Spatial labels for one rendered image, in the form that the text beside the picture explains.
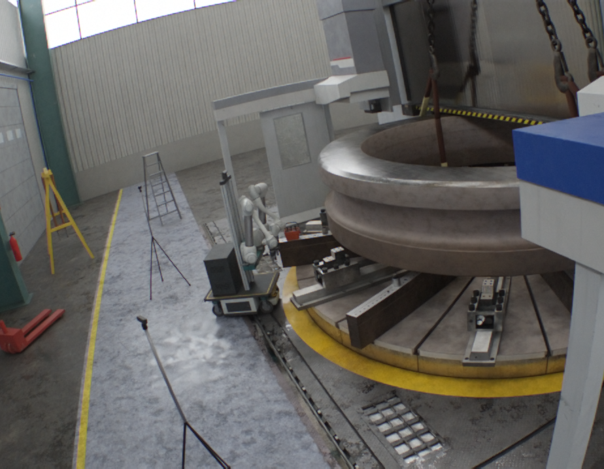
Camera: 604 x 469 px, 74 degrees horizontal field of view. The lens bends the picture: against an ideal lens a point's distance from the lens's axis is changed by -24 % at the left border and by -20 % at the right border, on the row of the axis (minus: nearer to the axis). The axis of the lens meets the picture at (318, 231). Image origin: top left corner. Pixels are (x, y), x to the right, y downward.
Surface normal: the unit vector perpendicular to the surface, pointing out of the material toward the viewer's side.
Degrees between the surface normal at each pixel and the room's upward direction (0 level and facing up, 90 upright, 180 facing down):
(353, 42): 90
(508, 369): 90
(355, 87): 90
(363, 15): 90
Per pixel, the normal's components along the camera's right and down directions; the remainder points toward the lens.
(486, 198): -0.40, 0.37
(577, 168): -0.92, 0.27
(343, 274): 0.34, 0.25
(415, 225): -0.67, 0.36
